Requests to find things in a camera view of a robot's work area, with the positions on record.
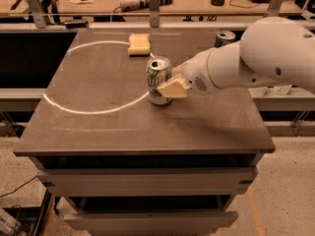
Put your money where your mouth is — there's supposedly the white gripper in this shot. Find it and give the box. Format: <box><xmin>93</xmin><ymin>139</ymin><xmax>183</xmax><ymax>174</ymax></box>
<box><xmin>157</xmin><ymin>49</ymin><xmax>219</xmax><ymax>98</ymax></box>

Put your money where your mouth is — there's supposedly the white green 7up can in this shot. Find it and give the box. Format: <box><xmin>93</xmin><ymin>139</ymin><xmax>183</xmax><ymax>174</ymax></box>
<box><xmin>146</xmin><ymin>56</ymin><xmax>172</xmax><ymax>105</ymax></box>

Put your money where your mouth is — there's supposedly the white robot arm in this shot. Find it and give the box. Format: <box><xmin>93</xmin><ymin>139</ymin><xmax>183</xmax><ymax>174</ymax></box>
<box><xmin>157</xmin><ymin>17</ymin><xmax>315</xmax><ymax>98</ymax></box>

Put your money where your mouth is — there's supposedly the yellow sponge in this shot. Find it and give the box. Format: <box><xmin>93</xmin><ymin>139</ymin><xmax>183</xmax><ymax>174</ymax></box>
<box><xmin>128</xmin><ymin>33</ymin><xmax>151</xmax><ymax>56</ymax></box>

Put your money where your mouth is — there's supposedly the blue silver Red Bull can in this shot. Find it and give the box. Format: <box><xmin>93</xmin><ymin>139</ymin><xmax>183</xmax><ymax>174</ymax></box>
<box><xmin>214</xmin><ymin>30</ymin><xmax>235</xmax><ymax>48</ymax></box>

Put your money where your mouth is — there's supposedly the white black power strip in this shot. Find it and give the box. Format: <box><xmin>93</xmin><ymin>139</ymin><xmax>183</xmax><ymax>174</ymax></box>
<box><xmin>120</xmin><ymin>0</ymin><xmax>173</xmax><ymax>12</ymax></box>

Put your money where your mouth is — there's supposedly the upper white drawer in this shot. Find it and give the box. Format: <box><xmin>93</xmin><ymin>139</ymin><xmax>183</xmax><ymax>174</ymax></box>
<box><xmin>37</xmin><ymin>167</ymin><xmax>258</xmax><ymax>197</ymax></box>

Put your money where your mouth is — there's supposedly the white drawer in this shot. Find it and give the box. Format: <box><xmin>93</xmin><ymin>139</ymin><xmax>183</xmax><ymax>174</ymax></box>
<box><xmin>37</xmin><ymin>167</ymin><xmax>258</xmax><ymax>197</ymax></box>
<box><xmin>64</xmin><ymin>210</ymin><xmax>238</xmax><ymax>236</ymax></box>

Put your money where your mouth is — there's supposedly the lower white drawer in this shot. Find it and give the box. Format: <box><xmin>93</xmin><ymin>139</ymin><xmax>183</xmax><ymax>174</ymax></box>
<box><xmin>64</xmin><ymin>210</ymin><xmax>238</xmax><ymax>236</ymax></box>

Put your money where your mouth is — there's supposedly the black floor crate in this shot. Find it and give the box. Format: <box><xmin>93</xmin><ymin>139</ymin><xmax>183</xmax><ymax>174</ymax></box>
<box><xmin>0</xmin><ymin>191</ymin><xmax>51</xmax><ymax>236</ymax></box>

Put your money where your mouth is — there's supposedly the middle metal bracket post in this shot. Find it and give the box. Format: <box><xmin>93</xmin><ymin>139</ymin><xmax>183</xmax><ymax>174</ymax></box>
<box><xmin>149</xmin><ymin>0</ymin><xmax>159</xmax><ymax>28</ymax></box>

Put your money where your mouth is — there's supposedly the left metal bracket post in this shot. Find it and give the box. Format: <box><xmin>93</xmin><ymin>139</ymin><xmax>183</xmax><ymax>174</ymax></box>
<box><xmin>26</xmin><ymin>0</ymin><xmax>47</xmax><ymax>29</ymax></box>

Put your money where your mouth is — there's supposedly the black floor cable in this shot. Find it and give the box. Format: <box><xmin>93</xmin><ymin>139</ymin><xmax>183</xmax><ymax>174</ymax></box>
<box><xmin>0</xmin><ymin>175</ymin><xmax>38</xmax><ymax>200</ymax></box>

